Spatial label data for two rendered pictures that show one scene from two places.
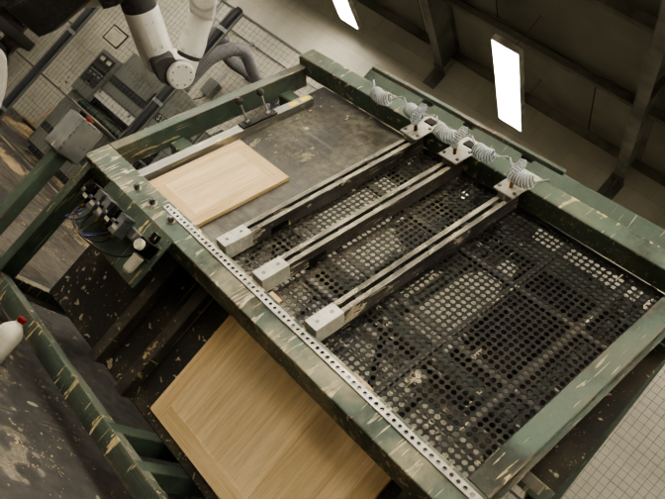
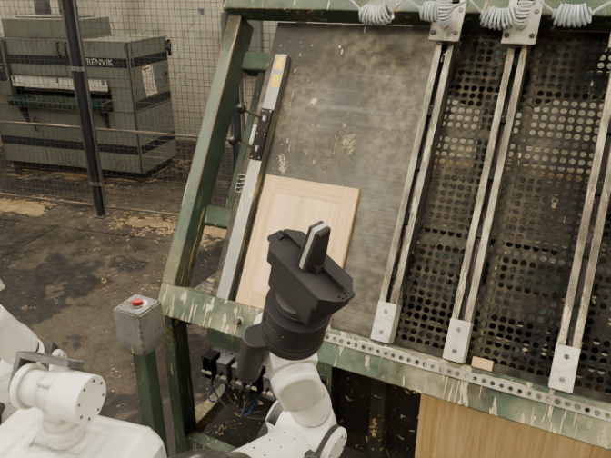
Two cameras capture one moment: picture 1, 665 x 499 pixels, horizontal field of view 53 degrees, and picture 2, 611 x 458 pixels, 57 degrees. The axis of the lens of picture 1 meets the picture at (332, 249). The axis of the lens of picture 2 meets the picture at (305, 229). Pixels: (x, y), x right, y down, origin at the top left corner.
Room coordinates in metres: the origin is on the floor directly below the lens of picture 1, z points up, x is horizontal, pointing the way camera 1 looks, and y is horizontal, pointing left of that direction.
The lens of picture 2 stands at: (1.08, 0.74, 1.96)
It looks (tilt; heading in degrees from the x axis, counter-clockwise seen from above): 24 degrees down; 353
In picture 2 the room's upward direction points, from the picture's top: straight up
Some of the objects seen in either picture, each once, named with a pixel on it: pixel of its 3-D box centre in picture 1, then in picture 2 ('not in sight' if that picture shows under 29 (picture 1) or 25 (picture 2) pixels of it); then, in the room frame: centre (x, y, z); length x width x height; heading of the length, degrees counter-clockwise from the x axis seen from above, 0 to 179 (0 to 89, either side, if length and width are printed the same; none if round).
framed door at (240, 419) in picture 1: (266, 432); (550, 449); (2.41, -0.24, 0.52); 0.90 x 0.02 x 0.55; 57
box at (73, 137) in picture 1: (73, 137); (140, 325); (2.84, 1.13, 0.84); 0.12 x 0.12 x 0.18; 57
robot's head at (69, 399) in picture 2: not in sight; (61, 399); (1.74, 1.01, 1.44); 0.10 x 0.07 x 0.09; 67
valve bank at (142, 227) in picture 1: (110, 224); (257, 383); (2.66, 0.73, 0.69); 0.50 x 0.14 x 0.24; 57
